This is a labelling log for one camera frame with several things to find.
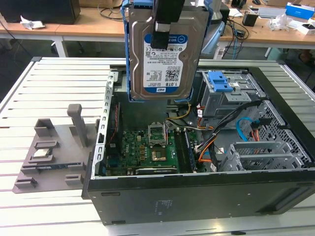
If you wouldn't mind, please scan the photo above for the small black box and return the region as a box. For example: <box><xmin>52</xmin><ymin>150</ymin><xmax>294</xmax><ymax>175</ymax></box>
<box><xmin>242</xmin><ymin>12</ymin><xmax>259</xmax><ymax>27</ymax></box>

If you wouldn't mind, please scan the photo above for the large black computer tower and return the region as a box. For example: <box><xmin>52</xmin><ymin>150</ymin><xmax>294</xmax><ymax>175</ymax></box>
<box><xmin>0</xmin><ymin>0</ymin><xmax>81</xmax><ymax>25</ymax></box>

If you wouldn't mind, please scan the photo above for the black open PC case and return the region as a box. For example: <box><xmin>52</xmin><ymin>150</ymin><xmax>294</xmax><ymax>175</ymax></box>
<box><xmin>81</xmin><ymin>64</ymin><xmax>315</xmax><ymax>226</ymax></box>

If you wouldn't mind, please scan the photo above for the CPU socket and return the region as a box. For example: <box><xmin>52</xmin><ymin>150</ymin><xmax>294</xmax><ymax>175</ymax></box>
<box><xmin>150</xmin><ymin>146</ymin><xmax>168</xmax><ymax>163</ymax></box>

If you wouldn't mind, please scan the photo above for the orange power wire with plug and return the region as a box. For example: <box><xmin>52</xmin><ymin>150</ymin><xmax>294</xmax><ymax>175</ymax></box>
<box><xmin>251</xmin><ymin>118</ymin><xmax>271</xmax><ymax>143</ymax></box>

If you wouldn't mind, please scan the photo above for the black tower with cables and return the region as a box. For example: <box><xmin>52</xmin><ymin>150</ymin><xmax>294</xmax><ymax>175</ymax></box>
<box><xmin>220</xmin><ymin>3</ymin><xmax>231</xmax><ymax>28</ymax></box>

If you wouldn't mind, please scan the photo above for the yellow wire bundle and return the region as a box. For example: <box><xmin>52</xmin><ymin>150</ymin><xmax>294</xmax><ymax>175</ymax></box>
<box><xmin>166</xmin><ymin>101</ymin><xmax>192</xmax><ymax>121</ymax></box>

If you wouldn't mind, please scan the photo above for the grey flat box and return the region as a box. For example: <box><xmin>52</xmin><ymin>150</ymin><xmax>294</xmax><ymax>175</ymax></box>
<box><xmin>258</xmin><ymin>7</ymin><xmax>287</xmax><ymax>19</ymax></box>

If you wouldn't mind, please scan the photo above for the blue plastic drive latch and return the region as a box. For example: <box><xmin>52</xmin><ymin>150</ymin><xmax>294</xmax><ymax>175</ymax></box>
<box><xmin>208</xmin><ymin>70</ymin><xmax>233</xmax><ymax>93</ymax></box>

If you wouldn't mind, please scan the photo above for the grey power supply unit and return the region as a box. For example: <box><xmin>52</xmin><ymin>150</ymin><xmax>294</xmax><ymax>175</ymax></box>
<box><xmin>113</xmin><ymin>73</ymin><xmax>172</xmax><ymax>125</ymax></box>

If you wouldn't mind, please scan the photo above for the metal socket cover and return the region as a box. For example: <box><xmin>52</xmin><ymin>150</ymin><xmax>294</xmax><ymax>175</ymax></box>
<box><xmin>147</xmin><ymin>121</ymin><xmax>168</xmax><ymax>148</ymax></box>

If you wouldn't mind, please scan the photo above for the white open box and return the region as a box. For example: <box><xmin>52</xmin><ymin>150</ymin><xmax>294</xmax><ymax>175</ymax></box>
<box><xmin>289</xmin><ymin>21</ymin><xmax>315</xmax><ymax>36</ymax></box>

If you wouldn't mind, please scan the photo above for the white power strip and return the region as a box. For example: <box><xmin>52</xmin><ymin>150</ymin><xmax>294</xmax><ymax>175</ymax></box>
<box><xmin>213</xmin><ymin>48</ymin><xmax>227</xmax><ymax>59</ymax></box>

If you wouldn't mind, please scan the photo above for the hard disk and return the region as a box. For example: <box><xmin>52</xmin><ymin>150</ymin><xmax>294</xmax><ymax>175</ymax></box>
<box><xmin>120</xmin><ymin>0</ymin><xmax>212</xmax><ymax>103</ymax></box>

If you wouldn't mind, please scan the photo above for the black cable bundle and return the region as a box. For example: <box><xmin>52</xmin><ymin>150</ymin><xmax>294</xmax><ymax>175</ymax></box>
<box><xmin>196</xmin><ymin>99</ymin><xmax>268</xmax><ymax>153</ymax></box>

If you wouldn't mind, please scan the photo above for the pale green bin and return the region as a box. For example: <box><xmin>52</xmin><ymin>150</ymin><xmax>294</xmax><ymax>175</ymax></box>
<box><xmin>267</xmin><ymin>48</ymin><xmax>284</xmax><ymax>62</ymax></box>

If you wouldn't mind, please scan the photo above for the orange flat wire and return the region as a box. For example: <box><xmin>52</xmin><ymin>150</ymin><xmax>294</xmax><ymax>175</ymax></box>
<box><xmin>197</xmin><ymin>139</ymin><xmax>218</xmax><ymax>164</ymax></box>

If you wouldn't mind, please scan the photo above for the grey optical drive cage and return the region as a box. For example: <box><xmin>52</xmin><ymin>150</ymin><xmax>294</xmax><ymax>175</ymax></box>
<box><xmin>196</xmin><ymin>71</ymin><xmax>268</xmax><ymax>130</ymax></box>

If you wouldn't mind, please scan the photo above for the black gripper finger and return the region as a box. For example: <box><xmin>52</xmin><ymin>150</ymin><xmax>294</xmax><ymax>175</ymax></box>
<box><xmin>150</xmin><ymin>0</ymin><xmax>185</xmax><ymax>49</ymax></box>

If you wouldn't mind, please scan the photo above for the grey parts rack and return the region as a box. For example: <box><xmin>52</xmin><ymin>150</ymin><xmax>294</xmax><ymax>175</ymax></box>
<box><xmin>11</xmin><ymin>103</ymin><xmax>99</xmax><ymax>195</ymax></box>

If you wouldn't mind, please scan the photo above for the grey metal disk bay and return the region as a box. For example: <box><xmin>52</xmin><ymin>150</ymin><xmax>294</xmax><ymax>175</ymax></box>
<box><xmin>219</xmin><ymin>141</ymin><xmax>311</xmax><ymax>172</ymax></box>

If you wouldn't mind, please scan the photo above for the black graphics card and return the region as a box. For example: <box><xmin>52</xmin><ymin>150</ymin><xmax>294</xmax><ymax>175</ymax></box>
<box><xmin>126</xmin><ymin>166</ymin><xmax>178</xmax><ymax>176</ymax></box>

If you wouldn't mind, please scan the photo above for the installed RAM stick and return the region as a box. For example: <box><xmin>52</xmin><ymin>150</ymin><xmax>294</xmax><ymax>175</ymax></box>
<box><xmin>184</xmin><ymin>129</ymin><xmax>197</xmax><ymax>172</ymax></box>

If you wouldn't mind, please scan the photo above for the silver CPU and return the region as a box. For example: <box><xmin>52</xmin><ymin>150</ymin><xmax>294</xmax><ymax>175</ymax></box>
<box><xmin>33</xmin><ymin>148</ymin><xmax>53</xmax><ymax>158</ymax></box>

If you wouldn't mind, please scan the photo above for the clear plastic bag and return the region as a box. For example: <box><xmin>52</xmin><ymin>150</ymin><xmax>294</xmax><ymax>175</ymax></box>
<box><xmin>268</xmin><ymin>13</ymin><xmax>291</xmax><ymax>31</ymax></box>

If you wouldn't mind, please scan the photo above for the crumpled white paper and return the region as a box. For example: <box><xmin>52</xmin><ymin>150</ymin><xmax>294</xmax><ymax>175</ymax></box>
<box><xmin>20</xmin><ymin>15</ymin><xmax>46</xmax><ymax>30</ymax></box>

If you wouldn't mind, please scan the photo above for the blue RAM stick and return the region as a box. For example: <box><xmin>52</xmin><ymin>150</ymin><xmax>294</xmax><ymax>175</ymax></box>
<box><xmin>35</xmin><ymin>164</ymin><xmax>69</xmax><ymax>171</ymax></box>

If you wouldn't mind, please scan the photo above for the blue data wire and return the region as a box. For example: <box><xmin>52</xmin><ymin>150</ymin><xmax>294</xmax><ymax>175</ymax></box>
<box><xmin>236</xmin><ymin>118</ymin><xmax>254</xmax><ymax>142</ymax></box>

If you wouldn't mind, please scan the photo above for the blue and white box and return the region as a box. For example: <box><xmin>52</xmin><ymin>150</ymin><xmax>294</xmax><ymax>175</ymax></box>
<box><xmin>284</xmin><ymin>1</ymin><xmax>315</xmax><ymax>20</ymax></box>

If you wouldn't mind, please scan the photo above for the green motherboard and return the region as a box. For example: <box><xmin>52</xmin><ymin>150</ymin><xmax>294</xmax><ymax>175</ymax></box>
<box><xmin>102</xmin><ymin>127</ymin><xmax>205</xmax><ymax>177</ymax></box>

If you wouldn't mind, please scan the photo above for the wooden desk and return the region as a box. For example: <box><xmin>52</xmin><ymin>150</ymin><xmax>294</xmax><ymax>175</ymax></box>
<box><xmin>0</xmin><ymin>4</ymin><xmax>315</xmax><ymax>50</ymax></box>

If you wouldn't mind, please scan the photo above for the wire locking lever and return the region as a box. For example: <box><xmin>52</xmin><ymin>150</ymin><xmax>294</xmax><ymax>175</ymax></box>
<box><xmin>164</xmin><ymin>120</ymin><xmax>171</xmax><ymax>146</ymax></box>

